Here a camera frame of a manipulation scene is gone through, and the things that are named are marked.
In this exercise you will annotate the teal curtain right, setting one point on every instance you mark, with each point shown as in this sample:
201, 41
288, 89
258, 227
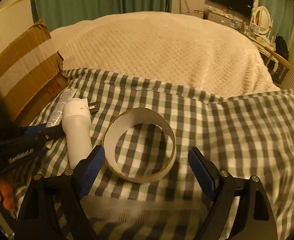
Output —
282, 14

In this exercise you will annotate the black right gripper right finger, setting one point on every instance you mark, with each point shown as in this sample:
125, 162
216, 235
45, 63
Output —
254, 218

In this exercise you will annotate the silver cosmetic tube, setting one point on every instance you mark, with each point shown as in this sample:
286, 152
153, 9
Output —
55, 117

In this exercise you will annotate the white plug-in device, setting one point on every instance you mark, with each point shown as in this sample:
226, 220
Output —
76, 124

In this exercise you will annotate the white tape roll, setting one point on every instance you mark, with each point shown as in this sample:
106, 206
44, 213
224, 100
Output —
140, 146

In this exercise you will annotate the wooden dressing table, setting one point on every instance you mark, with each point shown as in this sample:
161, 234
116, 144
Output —
275, 63

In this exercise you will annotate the cream quilted blanket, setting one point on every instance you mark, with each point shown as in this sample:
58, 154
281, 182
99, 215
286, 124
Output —
172, 48

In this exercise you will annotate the white oval vanity mirror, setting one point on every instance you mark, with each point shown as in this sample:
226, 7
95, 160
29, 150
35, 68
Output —
261, 21

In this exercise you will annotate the person left hand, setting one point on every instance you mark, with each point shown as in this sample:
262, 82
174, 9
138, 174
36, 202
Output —
7, 194

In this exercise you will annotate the black bag on chair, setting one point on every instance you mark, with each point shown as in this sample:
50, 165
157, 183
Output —
281, 47

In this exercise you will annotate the brown cardboard box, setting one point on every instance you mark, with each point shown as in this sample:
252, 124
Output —
31, 76

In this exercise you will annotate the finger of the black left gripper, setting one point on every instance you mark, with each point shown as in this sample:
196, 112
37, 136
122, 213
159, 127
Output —
19, 145

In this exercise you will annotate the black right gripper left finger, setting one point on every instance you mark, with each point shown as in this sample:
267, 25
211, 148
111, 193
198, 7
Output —
37, 217

